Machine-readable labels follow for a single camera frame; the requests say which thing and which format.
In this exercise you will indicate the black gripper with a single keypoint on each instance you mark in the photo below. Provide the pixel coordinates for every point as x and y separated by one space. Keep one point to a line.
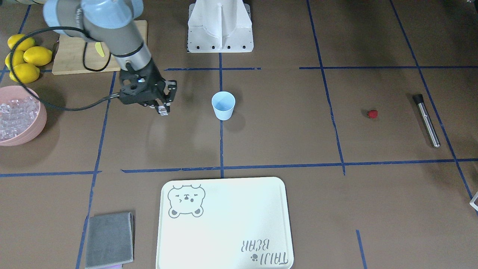
154 77

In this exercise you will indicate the clear ice cube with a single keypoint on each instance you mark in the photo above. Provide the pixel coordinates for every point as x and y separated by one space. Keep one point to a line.
163 110

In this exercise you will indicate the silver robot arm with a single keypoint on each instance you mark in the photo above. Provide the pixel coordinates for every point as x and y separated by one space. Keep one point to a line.
112 22

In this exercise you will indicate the light blue plastic cup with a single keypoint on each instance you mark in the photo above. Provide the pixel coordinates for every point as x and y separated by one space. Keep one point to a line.
223 105

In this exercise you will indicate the pink bowl of ice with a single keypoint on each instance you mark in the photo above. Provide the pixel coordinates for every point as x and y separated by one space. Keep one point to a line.
23 117

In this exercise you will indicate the white cup rack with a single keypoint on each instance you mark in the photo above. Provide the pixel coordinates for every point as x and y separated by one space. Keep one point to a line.
473 202

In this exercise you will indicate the yellow lemon slices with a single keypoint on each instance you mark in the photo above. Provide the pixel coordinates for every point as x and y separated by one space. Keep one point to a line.
98 47

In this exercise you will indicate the wooden cutting board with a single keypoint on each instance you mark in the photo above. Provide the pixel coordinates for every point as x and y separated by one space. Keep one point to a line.
69 56

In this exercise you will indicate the yellow lemon front middle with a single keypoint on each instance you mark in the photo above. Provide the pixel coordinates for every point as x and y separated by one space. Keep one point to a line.
38 56

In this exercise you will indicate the cream bear tray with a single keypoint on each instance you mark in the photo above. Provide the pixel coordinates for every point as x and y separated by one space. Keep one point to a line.
234 223

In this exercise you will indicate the yellow lemon back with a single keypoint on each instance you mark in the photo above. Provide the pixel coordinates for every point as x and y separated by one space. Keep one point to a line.
14 59

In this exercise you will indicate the grey folded cloth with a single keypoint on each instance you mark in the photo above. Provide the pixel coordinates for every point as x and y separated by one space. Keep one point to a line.
110 241

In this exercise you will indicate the red strawberry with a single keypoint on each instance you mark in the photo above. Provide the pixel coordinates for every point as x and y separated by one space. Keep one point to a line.
372 114

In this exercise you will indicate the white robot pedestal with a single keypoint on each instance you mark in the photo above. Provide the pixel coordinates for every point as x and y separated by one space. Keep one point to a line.
219 26

